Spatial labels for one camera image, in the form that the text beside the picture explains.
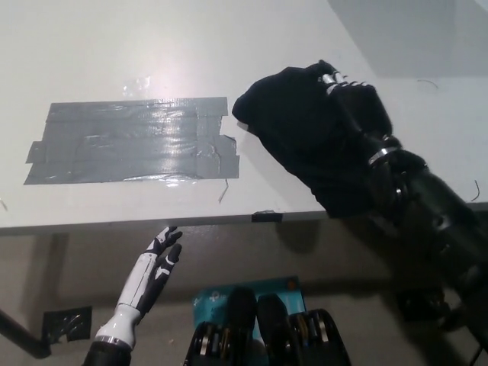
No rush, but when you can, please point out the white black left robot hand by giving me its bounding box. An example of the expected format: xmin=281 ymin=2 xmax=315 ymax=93
xmin=94 ymin=226 xmax=184 ymax=348

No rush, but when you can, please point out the clear tape scrap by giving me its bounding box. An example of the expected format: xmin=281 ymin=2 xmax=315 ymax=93
xmin=121 ymin=75 xmax=152 ymax=97

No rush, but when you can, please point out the black table leg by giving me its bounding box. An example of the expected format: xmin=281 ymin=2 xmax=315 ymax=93
xmin=0 ymin=307 xmax=52 ymax=360

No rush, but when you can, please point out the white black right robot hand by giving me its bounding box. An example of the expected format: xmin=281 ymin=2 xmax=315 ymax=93
xmin=317 ymin=67 xmax=402 ymax=168

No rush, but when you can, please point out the grey duct tape patch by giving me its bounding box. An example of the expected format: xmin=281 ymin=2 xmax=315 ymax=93
xmin=23 ymin=97 xmax=241 ymax=187

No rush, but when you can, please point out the black t-shirt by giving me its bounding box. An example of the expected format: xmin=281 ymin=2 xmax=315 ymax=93
xmin=231 ymin=59 xmax=396 ymax=220

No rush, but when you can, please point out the black floor tape patch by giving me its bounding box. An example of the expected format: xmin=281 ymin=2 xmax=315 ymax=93
xmin=41 ymin=305 xmax=93 ymax=343

